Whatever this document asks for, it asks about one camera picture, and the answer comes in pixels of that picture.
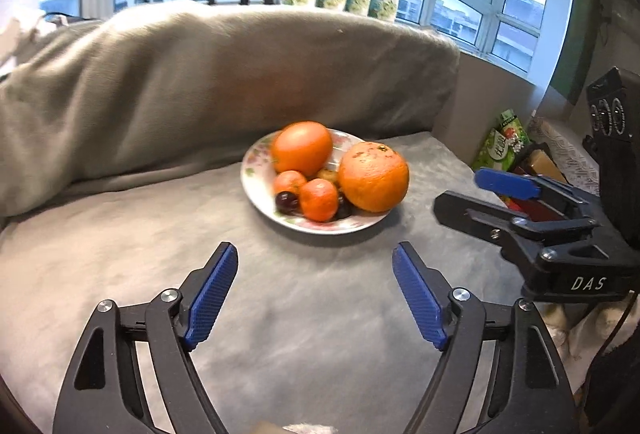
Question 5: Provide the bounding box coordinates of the white power adapter box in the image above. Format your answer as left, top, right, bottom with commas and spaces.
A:
1, 17, 40, 67

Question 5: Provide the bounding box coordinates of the medium mandarin orange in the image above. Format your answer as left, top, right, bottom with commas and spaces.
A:
299, 178, 340, 223

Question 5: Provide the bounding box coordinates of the small tangerine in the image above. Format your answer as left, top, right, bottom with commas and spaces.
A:
272, 170, 308, 196

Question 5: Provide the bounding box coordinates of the floral white plate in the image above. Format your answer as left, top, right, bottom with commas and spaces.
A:
240, 127, 402, 236

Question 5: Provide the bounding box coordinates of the black tracking camera box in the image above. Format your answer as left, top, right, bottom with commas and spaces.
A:
586, 67, 640, 249

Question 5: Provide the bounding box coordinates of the green snack box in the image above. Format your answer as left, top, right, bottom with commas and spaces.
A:
471, 109, 530, 172

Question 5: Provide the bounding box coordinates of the grey fleece blanket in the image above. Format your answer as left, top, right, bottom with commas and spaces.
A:
1, 1, 520, 433

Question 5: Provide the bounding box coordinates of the smooth navel orange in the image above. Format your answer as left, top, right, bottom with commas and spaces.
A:
270, 121, 333, 177

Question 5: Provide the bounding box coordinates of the dark plum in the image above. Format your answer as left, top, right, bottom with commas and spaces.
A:
274, 191, 299, 215
334, 192, 354, 220

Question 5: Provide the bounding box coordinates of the large rough orange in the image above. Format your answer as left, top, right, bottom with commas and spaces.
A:
337, 142, 410, 213

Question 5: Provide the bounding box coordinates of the red carton box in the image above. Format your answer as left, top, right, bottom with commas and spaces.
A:
499, 142, 572, 223

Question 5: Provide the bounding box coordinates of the gloved right hand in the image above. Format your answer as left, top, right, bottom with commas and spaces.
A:
539, 294, 631, 392

